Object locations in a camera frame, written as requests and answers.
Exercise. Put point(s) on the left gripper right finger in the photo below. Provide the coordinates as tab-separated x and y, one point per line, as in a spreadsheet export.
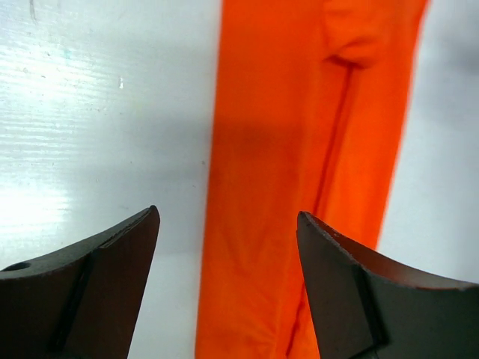
366	305

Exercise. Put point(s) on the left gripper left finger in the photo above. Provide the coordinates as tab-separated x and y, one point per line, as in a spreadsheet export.
83	300

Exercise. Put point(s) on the orange t shirt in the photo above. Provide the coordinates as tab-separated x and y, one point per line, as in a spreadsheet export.
311	98

